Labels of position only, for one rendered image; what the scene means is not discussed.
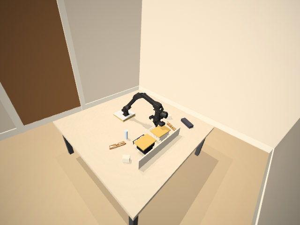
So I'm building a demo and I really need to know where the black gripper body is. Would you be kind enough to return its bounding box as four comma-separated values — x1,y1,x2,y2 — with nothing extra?
149,115,165,127

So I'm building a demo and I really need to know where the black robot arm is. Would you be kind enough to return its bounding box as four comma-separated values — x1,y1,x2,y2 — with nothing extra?
122,92,168,120

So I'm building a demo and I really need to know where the beige long flat panel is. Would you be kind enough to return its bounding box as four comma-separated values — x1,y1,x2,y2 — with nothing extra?
138,127,180,169

